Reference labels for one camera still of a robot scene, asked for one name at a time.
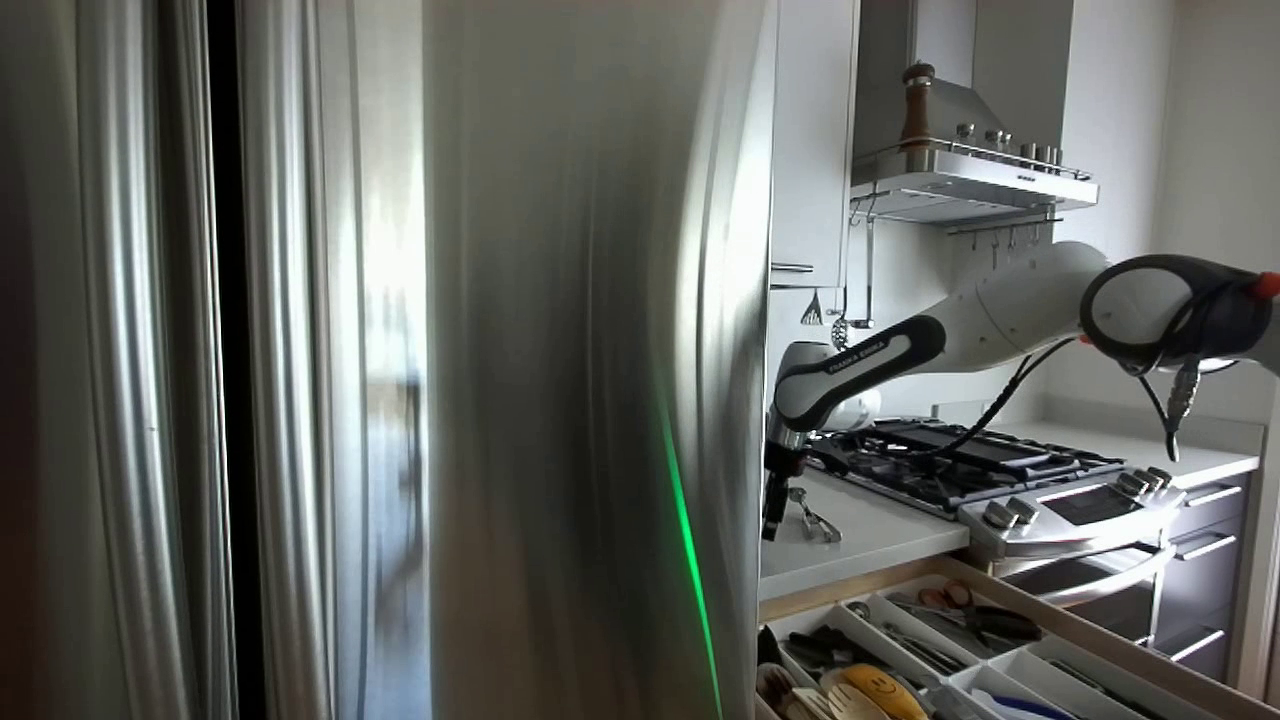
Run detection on yellow smiley face spatula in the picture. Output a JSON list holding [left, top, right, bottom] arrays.
[[817, 660, 937, 720]]

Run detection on orange handled scissors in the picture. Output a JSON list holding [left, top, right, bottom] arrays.
[[932, 581, 992, 622]]

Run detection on stainless gas stove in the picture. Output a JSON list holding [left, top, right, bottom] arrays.
[[798, 412, 1264, 675]]

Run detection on stainless steel refrigerator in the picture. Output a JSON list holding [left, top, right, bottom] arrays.
[[0, 0, 779, 720]]

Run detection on metal ice cream scoop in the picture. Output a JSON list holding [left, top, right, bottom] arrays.
[[779, 479, 848, 549]]

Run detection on black handled kitchen shears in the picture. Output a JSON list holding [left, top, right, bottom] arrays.
[[952, 599, 1049, 656]]

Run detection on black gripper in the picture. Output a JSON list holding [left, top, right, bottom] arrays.
[[761, 429, 813, 546]]

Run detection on black handled metal spreader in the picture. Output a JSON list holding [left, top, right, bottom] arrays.
[[779, 622, 875, 675]]

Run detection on white cutlery tray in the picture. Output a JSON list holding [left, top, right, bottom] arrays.
[[761, 583, 1205, 720]]

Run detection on wooden drawer with dark front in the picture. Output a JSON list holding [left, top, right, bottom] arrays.
[[752, 552, 1280, 720]]

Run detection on white and blue peeler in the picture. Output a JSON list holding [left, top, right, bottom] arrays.
[[977, 685, 1076, 720]]

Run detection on white wall cabinet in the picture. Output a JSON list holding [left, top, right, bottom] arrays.
[[767, 0, 865, 291]]

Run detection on brown pepper mill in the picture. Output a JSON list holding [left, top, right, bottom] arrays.
[[897, 57, 938, 160]]

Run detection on stainless range hood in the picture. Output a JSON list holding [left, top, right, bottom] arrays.
[[848, 0, 1105, 234]]

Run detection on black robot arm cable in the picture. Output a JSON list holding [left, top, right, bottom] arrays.
[[952, 333, 1205, 465]]

